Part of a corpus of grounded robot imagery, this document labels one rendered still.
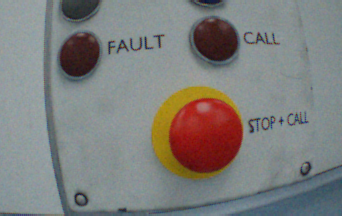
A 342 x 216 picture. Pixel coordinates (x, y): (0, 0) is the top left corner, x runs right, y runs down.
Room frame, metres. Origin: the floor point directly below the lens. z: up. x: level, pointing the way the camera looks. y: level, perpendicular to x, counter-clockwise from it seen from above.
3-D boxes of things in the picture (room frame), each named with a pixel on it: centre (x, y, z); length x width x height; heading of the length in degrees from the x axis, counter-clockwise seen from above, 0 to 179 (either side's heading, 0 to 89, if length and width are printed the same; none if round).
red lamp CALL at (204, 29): (0.45, -0.03, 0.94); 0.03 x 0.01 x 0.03; 100
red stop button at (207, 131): (0.45, -0.01, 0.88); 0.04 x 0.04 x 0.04; 10
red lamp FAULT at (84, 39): (0.44, 0.05, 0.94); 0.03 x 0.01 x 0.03; 100
